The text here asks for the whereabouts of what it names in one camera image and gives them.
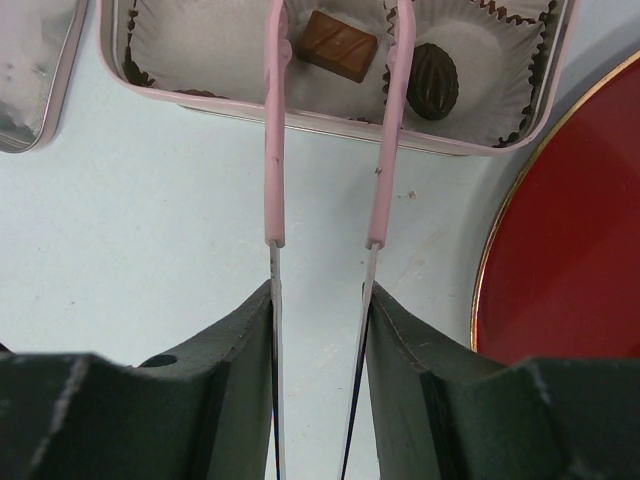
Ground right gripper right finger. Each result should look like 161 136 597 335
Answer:
366 286 639 479

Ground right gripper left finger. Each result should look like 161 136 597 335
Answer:
1 284 272 479

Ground red round plate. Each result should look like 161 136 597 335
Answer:
471 55 639 364

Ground dark oval chocolate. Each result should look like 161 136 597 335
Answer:
406 43 459 121

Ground pink chocolate tin box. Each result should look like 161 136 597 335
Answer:
97 1 579 156

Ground pink metal tongs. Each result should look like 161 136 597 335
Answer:
264 0 416 479

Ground brown rectangular chocolate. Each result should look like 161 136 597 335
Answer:
295 10 378 84

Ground silver tin lid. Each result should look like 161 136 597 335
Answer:
0 0 88 154

